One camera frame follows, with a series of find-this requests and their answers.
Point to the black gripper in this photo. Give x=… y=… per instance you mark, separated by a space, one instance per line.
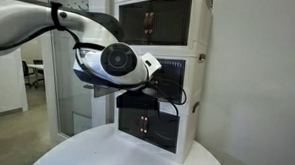
x=138 y=100

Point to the dark ribbed translucent cabinet door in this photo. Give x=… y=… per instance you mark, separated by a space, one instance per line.
x=129 y=120
x=172 y=20
x=105 y=90
x=172 y=80
x=162 y=133
x=133 y=23

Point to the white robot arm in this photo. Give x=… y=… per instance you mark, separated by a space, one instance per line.
x=118 y=63

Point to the brown cabinet side latch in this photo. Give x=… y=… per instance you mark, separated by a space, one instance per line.
x=195 y=107
x=209 y=0
x=202 y=57

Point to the white stacked storage cabinet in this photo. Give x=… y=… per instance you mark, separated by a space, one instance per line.
x=194 y=78

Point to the glass partition panel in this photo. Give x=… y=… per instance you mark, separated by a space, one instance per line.
x=69 y=105

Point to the black office chair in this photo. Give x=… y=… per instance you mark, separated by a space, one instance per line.
x=26 y=72

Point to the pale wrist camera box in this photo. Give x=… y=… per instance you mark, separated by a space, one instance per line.
x=151 y=63

